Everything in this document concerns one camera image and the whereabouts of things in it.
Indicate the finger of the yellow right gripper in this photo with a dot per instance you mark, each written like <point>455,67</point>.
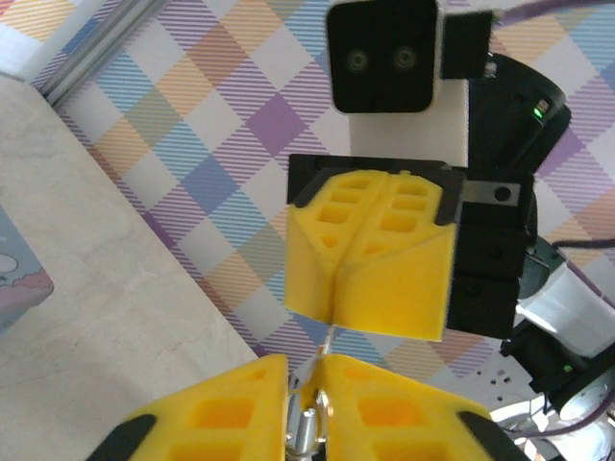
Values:
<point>307,269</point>
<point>399,288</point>

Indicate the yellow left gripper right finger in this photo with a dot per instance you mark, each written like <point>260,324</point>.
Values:
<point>408,422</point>

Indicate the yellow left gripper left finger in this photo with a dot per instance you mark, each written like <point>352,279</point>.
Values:
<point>221,418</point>

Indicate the pastel cartoon tin box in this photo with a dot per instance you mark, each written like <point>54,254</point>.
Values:
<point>19,278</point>

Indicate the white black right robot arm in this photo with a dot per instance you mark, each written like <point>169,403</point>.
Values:
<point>562,307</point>

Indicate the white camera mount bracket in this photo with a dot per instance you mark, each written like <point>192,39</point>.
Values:
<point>408,139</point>

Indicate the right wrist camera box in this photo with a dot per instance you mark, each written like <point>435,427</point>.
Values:
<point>384,29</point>

